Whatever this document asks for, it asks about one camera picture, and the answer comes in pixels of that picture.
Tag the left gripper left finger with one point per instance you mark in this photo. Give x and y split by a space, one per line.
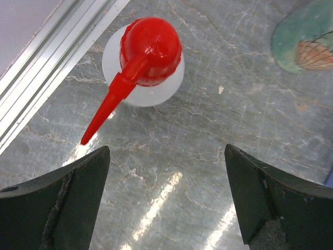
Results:
57 210

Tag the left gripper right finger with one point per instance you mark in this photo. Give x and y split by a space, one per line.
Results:
275 209

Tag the small purple bin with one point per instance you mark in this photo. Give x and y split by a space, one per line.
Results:
329 179

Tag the beige patterned mug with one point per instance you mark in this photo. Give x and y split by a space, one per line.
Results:
303 40

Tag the red cap wash bottle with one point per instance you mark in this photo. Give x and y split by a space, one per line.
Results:
144 66

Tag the aluminium frame rail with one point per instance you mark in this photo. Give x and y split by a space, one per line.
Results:
59 44

